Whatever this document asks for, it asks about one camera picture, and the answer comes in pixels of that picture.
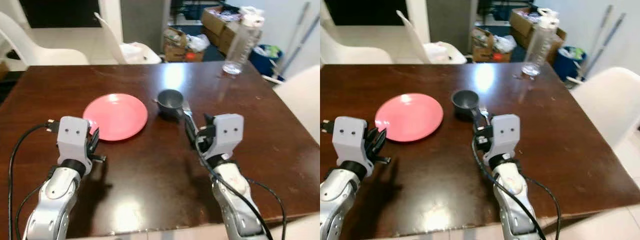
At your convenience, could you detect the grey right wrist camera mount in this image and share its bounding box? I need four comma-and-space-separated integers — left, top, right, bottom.
489, 114, 521, 159
202, 113, 245, 160

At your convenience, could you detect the large brown cardboard box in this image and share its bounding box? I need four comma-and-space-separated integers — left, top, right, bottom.
201, 6, 266, 57
509, 6, 569, 64

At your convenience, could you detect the clear plastic water bottle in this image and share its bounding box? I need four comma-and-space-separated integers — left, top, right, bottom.
521, 15, 560, 77
222, 14, 265, 76

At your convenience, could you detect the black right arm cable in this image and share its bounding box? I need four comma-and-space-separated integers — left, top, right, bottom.
471, 137, 562, 240
194, 131, 288, 240

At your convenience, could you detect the blue plastic bucket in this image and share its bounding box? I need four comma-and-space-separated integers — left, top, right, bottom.
554, 46, 587, 82
248, 44, 284, 80

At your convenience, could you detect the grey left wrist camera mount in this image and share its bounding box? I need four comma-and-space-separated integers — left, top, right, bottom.
332, 116, 370, 166
56, 116, 92, 166

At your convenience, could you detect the white plastic bag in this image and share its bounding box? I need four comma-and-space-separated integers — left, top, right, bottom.
537, 7, 560, 27
186, 33, 211, 54
492, 34, 517, 54
239, 5, 265, 27

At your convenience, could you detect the grey mop pole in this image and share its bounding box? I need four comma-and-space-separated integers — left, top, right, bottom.
280, 14, 321, 77
584, 13, 627, 79
581, 4, 614, 77
278, 2, 314, 76

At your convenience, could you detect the dark grey cup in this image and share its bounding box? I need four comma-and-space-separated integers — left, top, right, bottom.
154, 89, 185, 120
451, 89, 481, 121

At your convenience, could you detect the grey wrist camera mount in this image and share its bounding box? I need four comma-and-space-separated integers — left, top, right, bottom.
56, 116, 92, 166
332, 116, 370, 166
202, 113, 245, 160
489, 114, 521, 159

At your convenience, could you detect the pink round plate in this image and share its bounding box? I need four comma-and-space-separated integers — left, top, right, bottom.
374, 93, 444, 142
82, 93, 149, 142

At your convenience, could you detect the small brown cardboard box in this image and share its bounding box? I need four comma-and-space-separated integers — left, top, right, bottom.
471, 27, 514, 64
163, 27, 206, 63

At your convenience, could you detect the white plastic chair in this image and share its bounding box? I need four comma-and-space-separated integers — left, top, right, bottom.
272, 65, 321, 146
320, 14, 399, 65
570, 66, 640, 151
94, 12, 164, 65
0, 11, 91, 67
396, 10, 469, 65

